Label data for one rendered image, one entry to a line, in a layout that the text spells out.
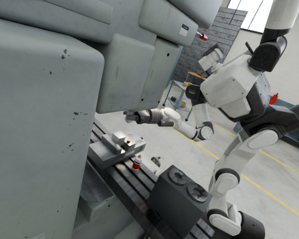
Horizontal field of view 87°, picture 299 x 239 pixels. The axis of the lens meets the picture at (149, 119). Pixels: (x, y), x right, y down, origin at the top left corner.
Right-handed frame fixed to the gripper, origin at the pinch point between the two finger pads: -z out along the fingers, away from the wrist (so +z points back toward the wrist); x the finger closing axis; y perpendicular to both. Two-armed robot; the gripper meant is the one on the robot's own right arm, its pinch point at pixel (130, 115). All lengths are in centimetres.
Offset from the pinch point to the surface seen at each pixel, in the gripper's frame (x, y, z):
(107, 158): 6.7, 23.0, -9.9
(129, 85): 17.8, -22.0, -13.1
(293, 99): -174, -3, 736
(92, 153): 0.0, 25.2, -15.8
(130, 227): 10, 104, 24
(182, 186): 39.1, 11.6, 12.7
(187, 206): 45.9, 14.4, 11.6
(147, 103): 10.1, -12.3, 1.6
